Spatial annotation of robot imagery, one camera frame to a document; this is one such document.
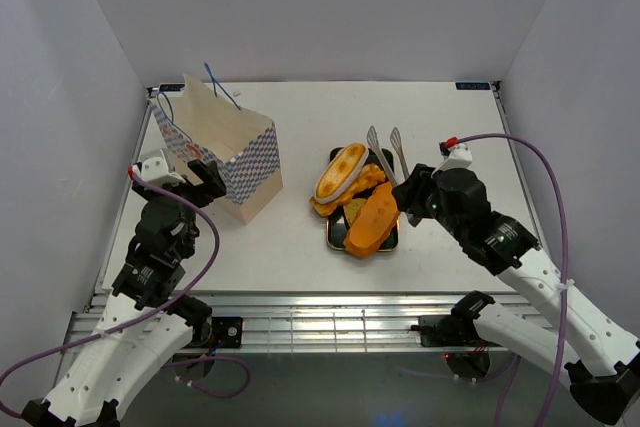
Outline blue checkered paper bag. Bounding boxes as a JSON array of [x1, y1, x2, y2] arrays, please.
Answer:
[[149, 66, 283, 224]]

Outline metal tongs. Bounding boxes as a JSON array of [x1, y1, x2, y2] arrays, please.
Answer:
[[365, 125, 421, 227]]

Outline long cream-filled bread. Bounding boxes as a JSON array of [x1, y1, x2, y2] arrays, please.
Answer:
[[313, 143, 369, 204]]

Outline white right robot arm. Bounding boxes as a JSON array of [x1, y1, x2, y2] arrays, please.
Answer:
[[392, 164, 639, 425]]

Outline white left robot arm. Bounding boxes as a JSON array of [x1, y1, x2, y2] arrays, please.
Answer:
[[21, 154, 226, 426]]

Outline large orange flat bread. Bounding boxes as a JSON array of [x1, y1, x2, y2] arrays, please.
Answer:
[[344, 182, 400, 258]]

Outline twisted orange bread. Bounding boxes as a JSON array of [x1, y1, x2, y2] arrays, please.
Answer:
[[309, 163, 386, 217]]

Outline yellow-green bread slice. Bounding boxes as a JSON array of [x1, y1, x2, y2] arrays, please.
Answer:
[[343, 198, 367, 225]]

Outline black gold-rimmed tray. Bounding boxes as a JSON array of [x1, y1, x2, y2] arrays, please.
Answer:
[[326, 147, 400, 253]]

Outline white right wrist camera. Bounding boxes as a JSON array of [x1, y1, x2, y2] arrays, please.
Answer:
[[437, 137, 473, 171]]

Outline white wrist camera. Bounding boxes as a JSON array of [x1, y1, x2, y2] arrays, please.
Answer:
[[129, 148, 185, 187], [437, 137, 473, 171]]

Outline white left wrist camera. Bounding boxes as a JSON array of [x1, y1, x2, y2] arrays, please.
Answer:
[[129, 148, 185, 187]]

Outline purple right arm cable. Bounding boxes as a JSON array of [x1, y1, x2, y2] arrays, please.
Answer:
[[494, 132, 571, 427]]

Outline right black motor mount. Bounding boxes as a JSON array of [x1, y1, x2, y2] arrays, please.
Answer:
[[410, 315, 478, 347]]

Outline black motor mount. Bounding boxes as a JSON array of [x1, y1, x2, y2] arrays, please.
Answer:
[[410, 315, 478, 347], [194, 316, 244, 350]]

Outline left black motor mount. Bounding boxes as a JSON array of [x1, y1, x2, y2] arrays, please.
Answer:
[[194, 316, 244, 350]]

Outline aluminium frame rail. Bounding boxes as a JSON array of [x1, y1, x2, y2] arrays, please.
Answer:
[[62, 291, 556, 356]]

